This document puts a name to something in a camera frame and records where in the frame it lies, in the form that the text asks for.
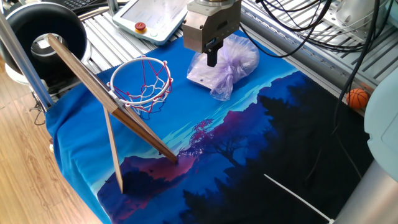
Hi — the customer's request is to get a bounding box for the blue landscape print cloth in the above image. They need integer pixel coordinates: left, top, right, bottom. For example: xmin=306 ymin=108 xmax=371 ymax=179
xmin=45 ymin=29 xmax=376 ymax=224

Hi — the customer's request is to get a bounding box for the white hoop with net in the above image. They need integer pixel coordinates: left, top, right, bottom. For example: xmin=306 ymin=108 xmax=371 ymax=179
xmin=106 ymin=55 xmax=174 ymax=121

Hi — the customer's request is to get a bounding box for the small orange basketball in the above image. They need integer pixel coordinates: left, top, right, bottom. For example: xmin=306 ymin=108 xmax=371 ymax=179
xmin=346 ymin=88 xmax=370 ymax=110

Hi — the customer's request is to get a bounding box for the purple plastic bag with box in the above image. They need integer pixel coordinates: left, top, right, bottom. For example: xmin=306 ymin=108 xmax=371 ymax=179
xmin=186 ymin=33 xmax=261 ymax=102

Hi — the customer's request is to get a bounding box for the aluminium frame post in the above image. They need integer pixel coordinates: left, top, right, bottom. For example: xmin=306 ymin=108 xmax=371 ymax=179
xmin=0 ymin=11 xmax=55 ymax=111

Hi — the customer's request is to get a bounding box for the thick black cable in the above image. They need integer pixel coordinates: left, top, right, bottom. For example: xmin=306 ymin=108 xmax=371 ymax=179
xmin=333 ymin=0 xmax=382 ymax=127

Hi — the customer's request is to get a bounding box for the silver Schunk gripper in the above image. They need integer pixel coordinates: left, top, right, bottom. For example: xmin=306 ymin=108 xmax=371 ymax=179
xmin=182 ymin=4 xmax=243 ymax=68

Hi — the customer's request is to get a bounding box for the white teach pendant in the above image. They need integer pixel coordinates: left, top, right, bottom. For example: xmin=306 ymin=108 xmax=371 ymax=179
xmin=111 ymin=0 xmax=200 ymax=47

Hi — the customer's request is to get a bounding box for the black keyboard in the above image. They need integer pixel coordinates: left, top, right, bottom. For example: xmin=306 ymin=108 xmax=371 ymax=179
xmin=60 ymin=0 xmax=97 ymax=10

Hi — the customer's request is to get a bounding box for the white cable tie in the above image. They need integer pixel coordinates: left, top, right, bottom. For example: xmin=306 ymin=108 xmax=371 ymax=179
xmin=263 ymin=173 xmax=335 ymax=223

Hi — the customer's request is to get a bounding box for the wooden picture frame stand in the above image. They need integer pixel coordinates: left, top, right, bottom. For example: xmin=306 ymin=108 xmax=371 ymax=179
xmin=46 ymin=32 xmax=178 ymax=194

